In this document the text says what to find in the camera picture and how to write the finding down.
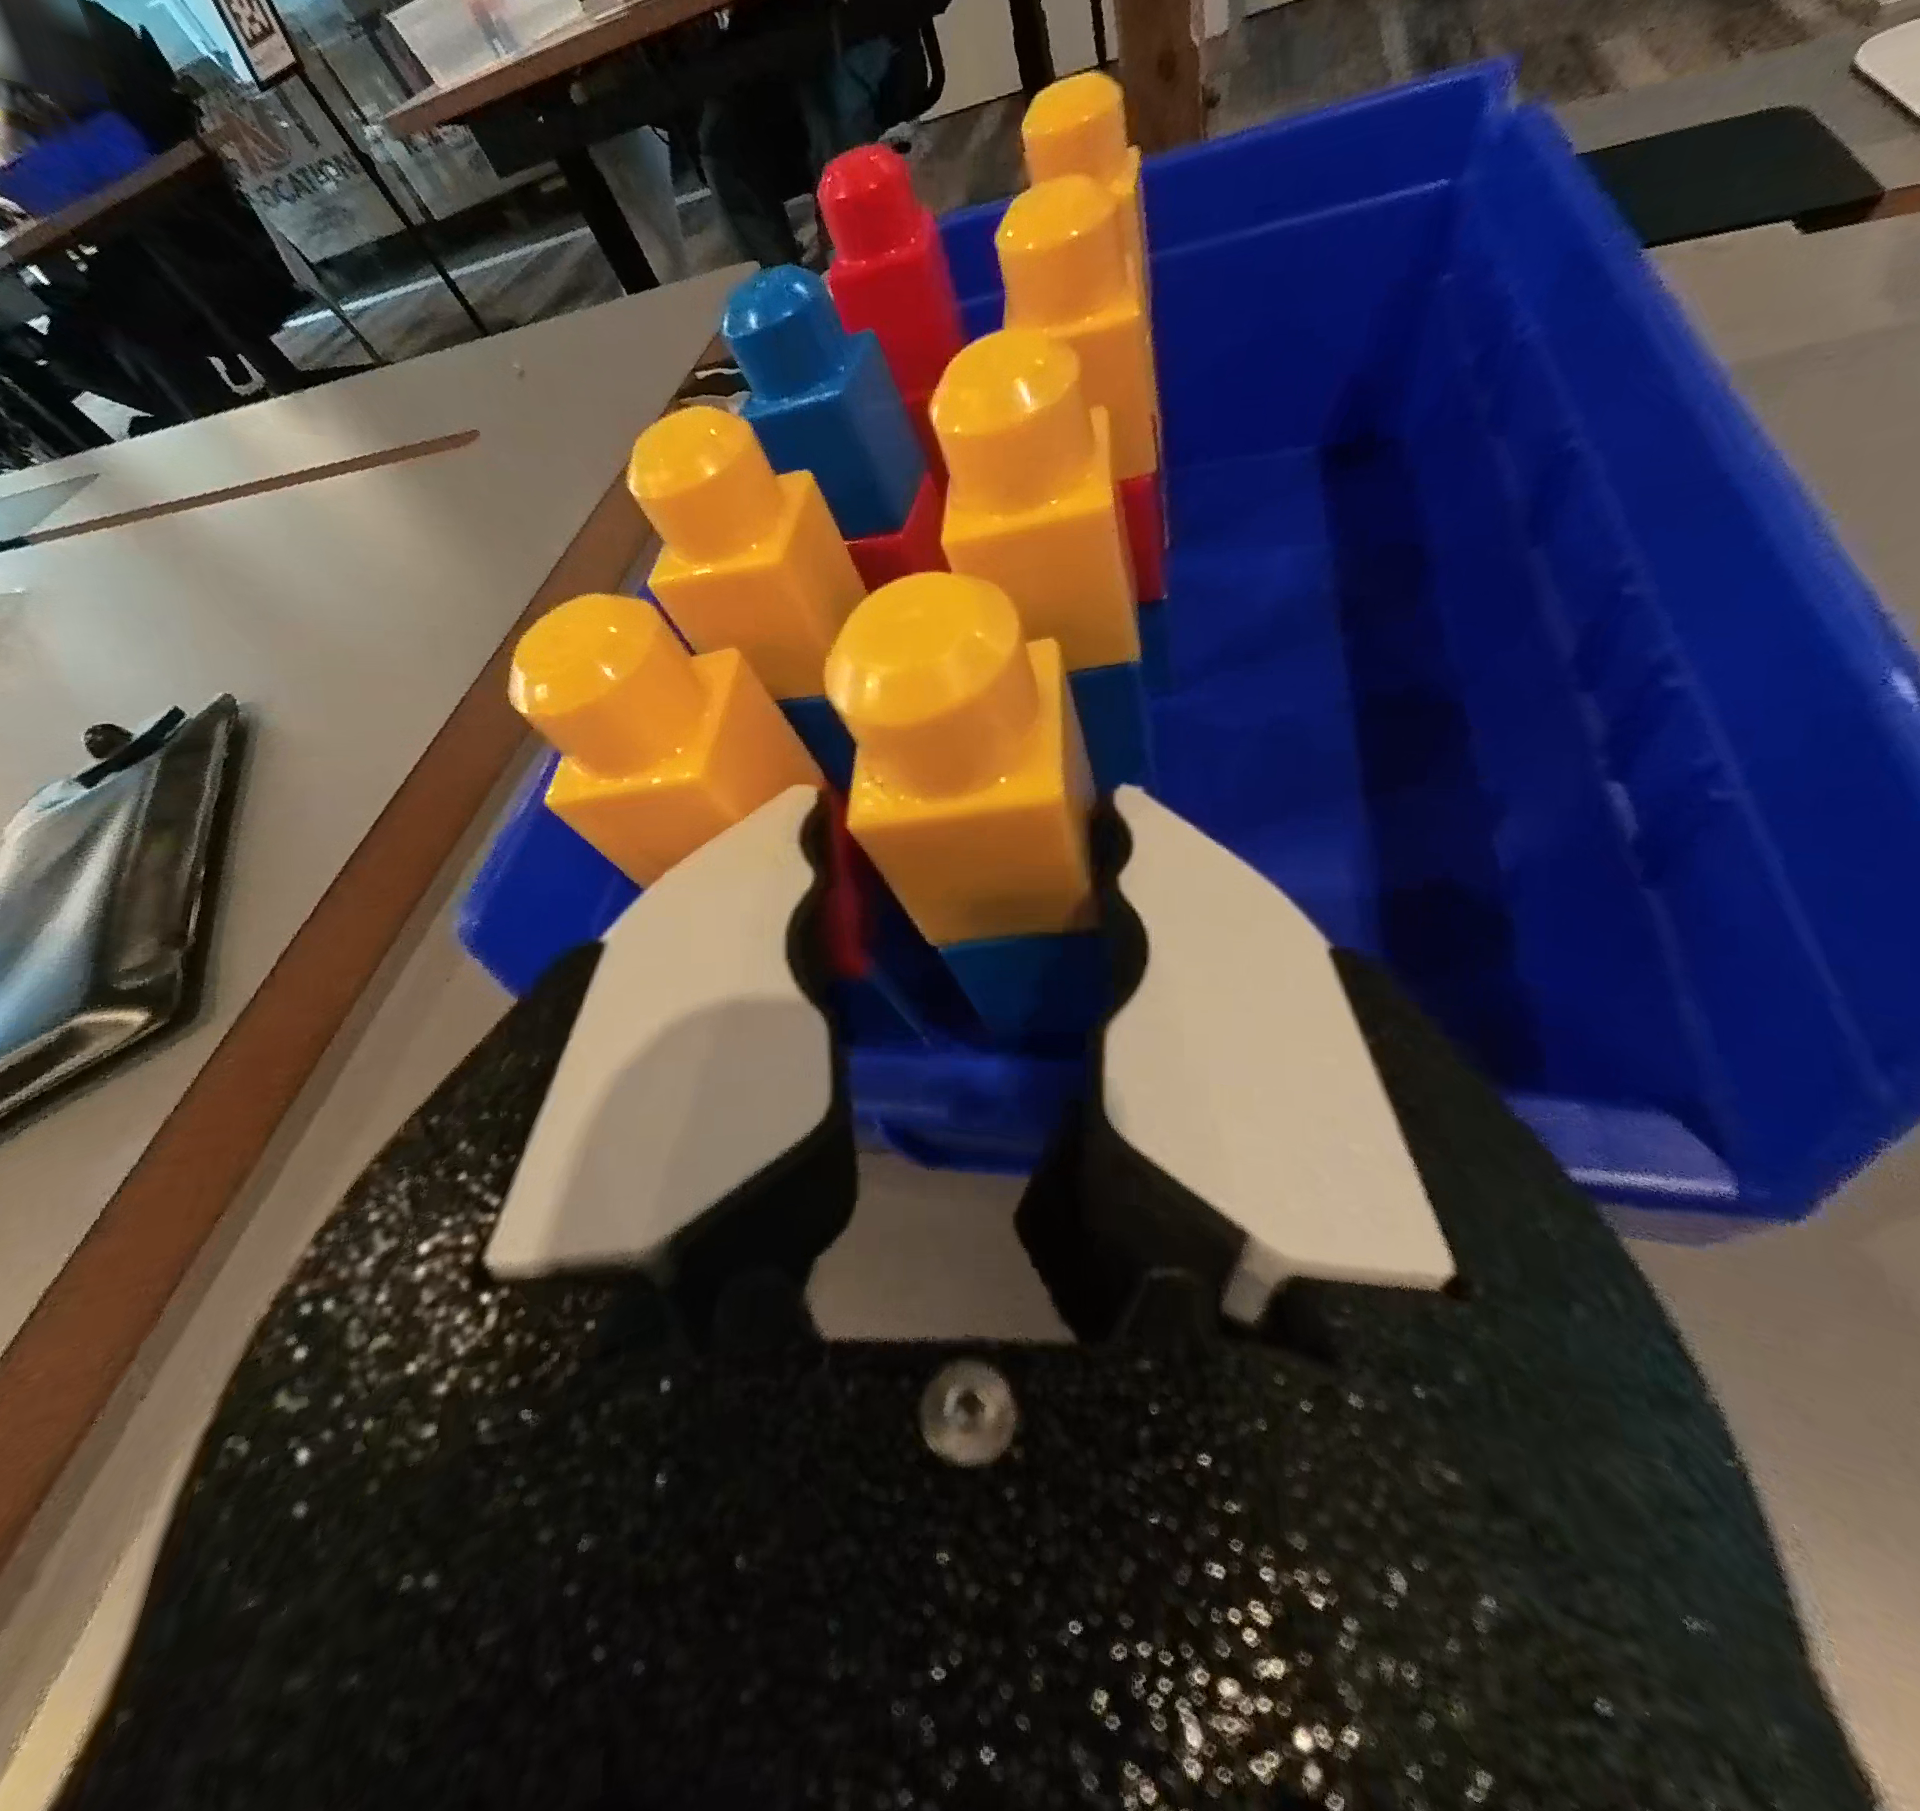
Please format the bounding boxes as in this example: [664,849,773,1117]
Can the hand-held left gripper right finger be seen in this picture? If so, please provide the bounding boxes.
[1082,785,1459,1328]

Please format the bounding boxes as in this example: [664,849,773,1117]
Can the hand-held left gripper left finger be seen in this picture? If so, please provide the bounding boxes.
[482,785,861,1286]

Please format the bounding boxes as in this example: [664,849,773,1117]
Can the yellow mega block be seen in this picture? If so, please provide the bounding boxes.
[821,570,1100,945]

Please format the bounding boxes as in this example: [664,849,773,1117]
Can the blue plastic bin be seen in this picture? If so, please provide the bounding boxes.
[0,112,159,219]
[454,56,1920,1251]

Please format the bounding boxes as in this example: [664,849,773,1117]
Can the cluster of mega blocks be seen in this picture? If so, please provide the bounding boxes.
[507,71,1169,1056]

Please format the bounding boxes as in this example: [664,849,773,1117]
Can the grey desk with wood edge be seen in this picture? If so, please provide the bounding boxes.
[0,261,764,1558]

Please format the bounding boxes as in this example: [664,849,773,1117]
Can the black flat pad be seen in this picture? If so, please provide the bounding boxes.
[1580,104,1887,247]

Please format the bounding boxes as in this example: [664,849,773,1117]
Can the wooden table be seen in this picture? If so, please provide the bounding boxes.
[381,0,1058,297]

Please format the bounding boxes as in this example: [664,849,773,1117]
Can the clear plastic container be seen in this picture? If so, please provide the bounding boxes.
[384,0,591,87]

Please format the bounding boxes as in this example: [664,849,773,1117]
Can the printed tag sign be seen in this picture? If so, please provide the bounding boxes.
[185,0,295,95]

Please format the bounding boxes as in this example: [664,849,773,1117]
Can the white plate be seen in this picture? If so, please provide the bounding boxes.
[1851,16,1920,121]

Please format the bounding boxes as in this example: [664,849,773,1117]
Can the wooden post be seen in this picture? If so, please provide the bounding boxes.
[1100,0,1210,157]

